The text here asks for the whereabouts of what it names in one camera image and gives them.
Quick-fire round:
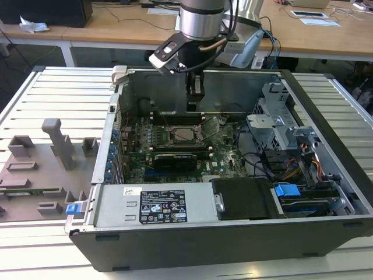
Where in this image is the blue cable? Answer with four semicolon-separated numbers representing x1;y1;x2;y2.
262;27;282;68

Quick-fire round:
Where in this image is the white framed flat device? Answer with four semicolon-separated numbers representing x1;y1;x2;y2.
291;10;329;19

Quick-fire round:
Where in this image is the silver laptop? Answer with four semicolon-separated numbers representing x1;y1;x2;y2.
291;0;332;9

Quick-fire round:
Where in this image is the white paper sheet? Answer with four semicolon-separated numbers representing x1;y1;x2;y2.
300;17;342;27

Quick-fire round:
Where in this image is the black RAM slot bank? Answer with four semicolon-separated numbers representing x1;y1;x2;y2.
150;144;211;153
150;112;205;124

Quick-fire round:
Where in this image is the square silver CPU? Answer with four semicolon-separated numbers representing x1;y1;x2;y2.
171;127;196;141

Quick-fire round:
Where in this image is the CPU socket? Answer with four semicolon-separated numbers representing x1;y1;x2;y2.
164;125;206;146

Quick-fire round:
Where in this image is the black open PC case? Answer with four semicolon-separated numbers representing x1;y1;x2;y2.
64;65;373;272

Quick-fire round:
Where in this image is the silver power supply unit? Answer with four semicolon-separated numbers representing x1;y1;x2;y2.
93;182;219;228

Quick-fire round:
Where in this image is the black graphics card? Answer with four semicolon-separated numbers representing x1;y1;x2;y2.
153;153;199;173

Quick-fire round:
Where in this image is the black internal cable bundle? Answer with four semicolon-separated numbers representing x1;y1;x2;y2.
237;122;276;179

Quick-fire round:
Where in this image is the silver metal drive cage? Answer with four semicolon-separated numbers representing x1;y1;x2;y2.
246;83;318;151

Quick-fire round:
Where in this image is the grey parts rack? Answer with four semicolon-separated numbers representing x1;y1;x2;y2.
0;118;100;224

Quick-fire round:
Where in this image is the orange yellow red wire bundle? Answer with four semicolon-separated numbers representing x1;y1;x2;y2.
287;157;323;179

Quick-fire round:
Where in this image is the green motherboard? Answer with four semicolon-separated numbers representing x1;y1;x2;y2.
119;115;254;184

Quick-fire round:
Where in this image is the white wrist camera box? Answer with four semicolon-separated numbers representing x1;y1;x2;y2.
148;40;187;75

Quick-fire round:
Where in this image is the grey case corner latch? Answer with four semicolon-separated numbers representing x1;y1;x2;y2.
111;65;129;86

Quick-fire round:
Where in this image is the pale blue teach pendant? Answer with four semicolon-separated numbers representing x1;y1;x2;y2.
227;30;265;68

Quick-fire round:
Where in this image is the green RAM stick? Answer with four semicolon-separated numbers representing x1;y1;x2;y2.
0;188;61;197

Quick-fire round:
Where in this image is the crumpled white paper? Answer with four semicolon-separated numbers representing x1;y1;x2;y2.
19;15;50;33

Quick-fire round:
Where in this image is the long wooden desk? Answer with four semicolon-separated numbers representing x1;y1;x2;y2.
0;0;373;62

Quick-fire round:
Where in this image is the hard disk in blue carrier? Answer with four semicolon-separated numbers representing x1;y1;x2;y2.
273;183;344;218

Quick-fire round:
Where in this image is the black box on desk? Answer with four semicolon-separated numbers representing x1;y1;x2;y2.
0;0;93;29

